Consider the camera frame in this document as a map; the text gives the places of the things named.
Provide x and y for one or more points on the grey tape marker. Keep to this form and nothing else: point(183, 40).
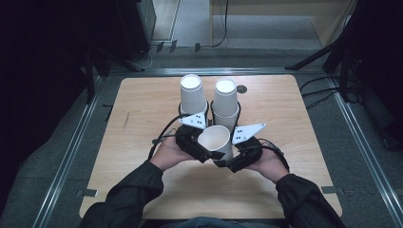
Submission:
point(87, 192)
point(329, 189)

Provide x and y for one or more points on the person's left hand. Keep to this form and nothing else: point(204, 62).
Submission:
point(168, 153)

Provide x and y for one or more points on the person's right hand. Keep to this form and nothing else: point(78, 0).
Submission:
point(271, 164)

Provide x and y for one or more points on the round black table grommet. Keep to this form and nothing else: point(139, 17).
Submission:
point(241, 89)

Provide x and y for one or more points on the stack of white paper cups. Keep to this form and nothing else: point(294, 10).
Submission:
point(193, 95)
point(225, 104)

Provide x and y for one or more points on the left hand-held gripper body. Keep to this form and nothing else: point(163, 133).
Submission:
point(190, 139)

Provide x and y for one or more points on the dark cabinet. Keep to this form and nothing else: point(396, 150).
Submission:
point(133, 28)

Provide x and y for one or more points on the black tripod stand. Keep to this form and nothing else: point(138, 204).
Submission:
point(312, 58)

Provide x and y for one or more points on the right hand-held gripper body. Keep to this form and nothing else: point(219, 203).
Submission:
point(248, 152)

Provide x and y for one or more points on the metal floor rail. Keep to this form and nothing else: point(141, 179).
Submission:
point(66, 158)
point(206, 71)
point(364, 152)

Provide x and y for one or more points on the black metal stand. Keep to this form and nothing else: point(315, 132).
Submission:
point(89, 79)

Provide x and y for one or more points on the light wooden furniture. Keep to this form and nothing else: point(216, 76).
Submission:
point(332, 28)

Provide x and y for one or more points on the white paper cup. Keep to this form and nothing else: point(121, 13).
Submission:
point(214, 139)

